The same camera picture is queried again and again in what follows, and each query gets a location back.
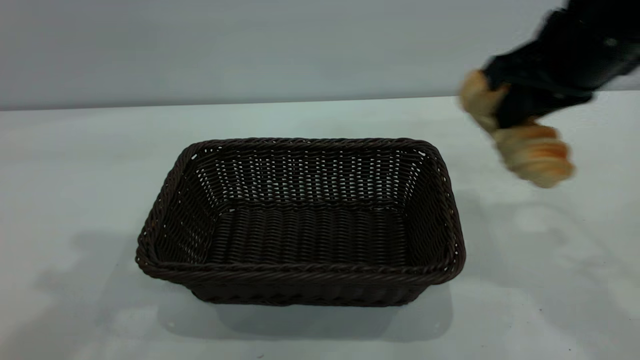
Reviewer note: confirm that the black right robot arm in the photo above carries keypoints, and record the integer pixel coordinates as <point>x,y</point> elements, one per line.
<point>605,30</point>

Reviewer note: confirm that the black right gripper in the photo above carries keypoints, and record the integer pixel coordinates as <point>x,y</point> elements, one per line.
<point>545,70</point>

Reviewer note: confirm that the striped golden bread loaf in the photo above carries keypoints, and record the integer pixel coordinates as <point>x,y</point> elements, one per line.
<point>537,155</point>

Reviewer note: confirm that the dark brown woven basket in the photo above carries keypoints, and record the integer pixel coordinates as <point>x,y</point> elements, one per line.
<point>300,280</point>

